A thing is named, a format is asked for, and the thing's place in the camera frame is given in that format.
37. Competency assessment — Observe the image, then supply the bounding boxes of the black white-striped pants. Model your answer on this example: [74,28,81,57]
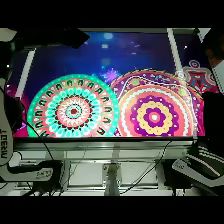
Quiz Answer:
[186,90,224,178]

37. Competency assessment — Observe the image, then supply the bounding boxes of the silver frame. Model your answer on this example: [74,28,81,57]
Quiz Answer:
[12,135,224,197]

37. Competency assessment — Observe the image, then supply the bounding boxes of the black cable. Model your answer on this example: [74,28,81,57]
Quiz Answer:
[119,140,174,196]
[21,116,56,163]

